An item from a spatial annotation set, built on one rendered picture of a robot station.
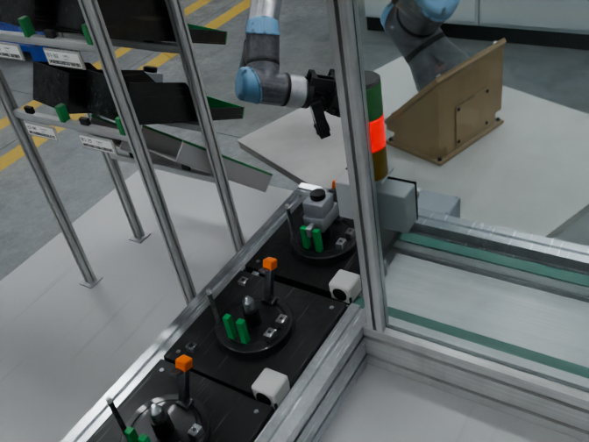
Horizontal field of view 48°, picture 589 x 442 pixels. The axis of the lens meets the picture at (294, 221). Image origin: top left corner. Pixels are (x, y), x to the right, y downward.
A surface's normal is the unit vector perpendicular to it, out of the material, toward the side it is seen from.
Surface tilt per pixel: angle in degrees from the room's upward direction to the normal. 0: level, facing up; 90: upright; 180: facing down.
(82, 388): 0
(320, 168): 0
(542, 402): 90
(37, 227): 0
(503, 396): 90
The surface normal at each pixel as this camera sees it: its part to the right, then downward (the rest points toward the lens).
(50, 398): -0.15, -0.78
